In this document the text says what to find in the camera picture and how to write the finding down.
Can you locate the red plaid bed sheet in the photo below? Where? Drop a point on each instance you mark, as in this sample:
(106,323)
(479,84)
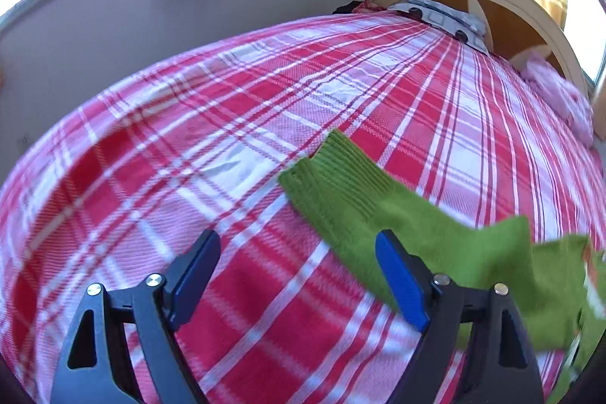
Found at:
(236,101)

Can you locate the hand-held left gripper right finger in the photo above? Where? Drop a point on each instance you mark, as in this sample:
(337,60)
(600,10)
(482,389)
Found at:
(402,281)

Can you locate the small red cloth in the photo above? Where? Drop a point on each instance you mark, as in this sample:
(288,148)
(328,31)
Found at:
(369,6)

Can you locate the bus print pillow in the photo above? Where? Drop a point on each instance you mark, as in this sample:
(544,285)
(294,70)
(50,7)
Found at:
(445,18)

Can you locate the green knit sweater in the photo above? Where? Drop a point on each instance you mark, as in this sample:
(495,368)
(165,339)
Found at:
(360,205)

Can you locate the dark cloth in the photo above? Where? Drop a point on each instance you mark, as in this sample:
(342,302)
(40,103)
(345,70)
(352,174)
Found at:
(344,8)

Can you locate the cream wooden headboard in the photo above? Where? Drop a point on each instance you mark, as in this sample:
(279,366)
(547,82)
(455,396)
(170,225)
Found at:
(511,18)

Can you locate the pink crumpled blanket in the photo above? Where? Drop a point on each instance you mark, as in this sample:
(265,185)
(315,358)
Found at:
(558,96)

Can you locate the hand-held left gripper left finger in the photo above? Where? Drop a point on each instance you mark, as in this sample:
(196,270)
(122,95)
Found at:
(191,285)

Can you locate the window behind headboard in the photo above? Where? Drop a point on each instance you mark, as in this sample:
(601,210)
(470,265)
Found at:
(589,30)

